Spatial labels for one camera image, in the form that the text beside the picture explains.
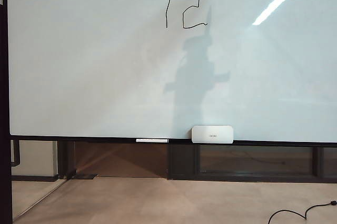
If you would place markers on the white rectangular whiteboard eraser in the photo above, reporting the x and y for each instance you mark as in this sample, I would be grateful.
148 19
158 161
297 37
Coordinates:
210 134

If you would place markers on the white marker with black cap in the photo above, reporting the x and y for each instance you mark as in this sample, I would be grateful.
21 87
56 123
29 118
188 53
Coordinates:
150 140

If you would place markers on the black floor plate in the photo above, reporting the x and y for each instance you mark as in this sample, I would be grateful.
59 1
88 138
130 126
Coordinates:
86 176

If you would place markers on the whiteboard with black frame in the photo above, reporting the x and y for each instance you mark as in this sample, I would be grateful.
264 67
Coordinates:
105 63

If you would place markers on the dark framed glass wall panel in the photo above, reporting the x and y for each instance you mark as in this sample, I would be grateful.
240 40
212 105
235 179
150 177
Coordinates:
181 161

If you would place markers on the black door frame post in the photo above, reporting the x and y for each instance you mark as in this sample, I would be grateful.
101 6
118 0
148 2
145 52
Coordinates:
65 158

